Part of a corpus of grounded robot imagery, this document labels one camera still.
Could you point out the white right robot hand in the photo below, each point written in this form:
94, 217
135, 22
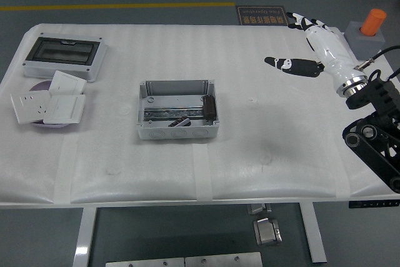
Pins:
328, 48

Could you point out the open grey junction box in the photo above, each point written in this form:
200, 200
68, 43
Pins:
175, 132

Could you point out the black table control panel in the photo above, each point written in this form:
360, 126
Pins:
375, 204

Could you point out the small silver metal bracket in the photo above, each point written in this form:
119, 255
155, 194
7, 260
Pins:
257, 209

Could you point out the grey box with dark window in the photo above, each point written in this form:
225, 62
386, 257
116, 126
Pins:
62, 49

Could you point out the large silver metal bracket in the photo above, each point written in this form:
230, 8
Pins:
267, 232

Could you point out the white table leg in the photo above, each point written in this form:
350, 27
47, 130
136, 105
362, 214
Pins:
314, 235
84, 239

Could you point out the dark brown cylindrical battery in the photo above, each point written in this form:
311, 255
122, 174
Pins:
208, 107
179, 122

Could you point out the white wall switch panel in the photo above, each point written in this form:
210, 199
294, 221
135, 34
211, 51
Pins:
67, 82
64, 109

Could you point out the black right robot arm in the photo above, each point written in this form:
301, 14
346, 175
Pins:
375, 142

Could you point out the metal mounting rail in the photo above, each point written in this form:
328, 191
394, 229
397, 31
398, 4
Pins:
165, 112

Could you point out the orange cylinder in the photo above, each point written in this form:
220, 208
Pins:
372, 23

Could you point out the white wall socket panel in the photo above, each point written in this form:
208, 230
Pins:
29, 107

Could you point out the black floor sign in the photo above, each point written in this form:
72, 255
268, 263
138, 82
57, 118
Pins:
261, 15

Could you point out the grey metal base plate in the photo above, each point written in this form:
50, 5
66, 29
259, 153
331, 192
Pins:
223, 260
143, 263

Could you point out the white foam table mat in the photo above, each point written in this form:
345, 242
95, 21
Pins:
187, 54

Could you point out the purple round plate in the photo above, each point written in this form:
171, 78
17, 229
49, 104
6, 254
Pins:
42, 87

